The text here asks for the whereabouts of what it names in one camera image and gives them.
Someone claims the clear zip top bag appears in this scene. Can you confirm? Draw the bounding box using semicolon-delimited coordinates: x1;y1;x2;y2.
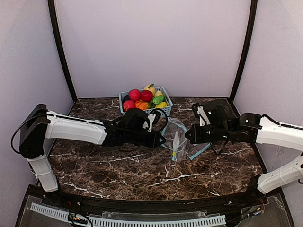
161;117;187;162

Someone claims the red apple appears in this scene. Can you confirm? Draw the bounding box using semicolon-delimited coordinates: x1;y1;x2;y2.
123;100;135;112
128;89;141;102
141;90;153;103

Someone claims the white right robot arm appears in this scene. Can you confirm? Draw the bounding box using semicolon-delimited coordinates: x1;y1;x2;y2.
185;99;303;195

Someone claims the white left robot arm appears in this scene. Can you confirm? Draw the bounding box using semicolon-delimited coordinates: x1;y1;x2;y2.
13;104;166;193

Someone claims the yellow lemon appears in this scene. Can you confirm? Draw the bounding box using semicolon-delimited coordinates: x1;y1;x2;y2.
155;102;167;108

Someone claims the orange fruit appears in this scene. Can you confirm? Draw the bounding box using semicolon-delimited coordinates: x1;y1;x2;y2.
135;101;151;110

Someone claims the blue plastic basket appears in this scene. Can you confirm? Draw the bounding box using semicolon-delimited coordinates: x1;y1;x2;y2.
119;84;173;116

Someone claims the yellow pear with leaf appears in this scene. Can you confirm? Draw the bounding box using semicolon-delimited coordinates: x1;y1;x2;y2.
144;84;156;95

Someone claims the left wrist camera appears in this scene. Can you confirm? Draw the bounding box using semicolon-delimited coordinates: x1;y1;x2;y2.
145;108;168;132

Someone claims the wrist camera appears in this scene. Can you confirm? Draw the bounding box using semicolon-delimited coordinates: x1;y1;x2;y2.
145;108;168;132
192;103;210;127

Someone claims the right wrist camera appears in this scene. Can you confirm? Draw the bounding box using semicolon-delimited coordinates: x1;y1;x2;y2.
192;103;210;127

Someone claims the black front rail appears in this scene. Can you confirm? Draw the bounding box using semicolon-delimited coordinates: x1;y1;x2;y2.
41;191;262;214

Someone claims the white slotted cable duct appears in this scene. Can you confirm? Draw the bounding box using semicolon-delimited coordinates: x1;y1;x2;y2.
30;202;227;227

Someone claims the right black frame post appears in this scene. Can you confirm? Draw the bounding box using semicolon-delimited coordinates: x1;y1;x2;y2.
229;0;258;101

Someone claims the black frame post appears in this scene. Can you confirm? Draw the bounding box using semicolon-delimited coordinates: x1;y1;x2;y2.
229;0;258;101
47;0;78;103

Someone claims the left black frame post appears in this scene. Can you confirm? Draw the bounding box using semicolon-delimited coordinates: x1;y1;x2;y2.
47;0;78;103

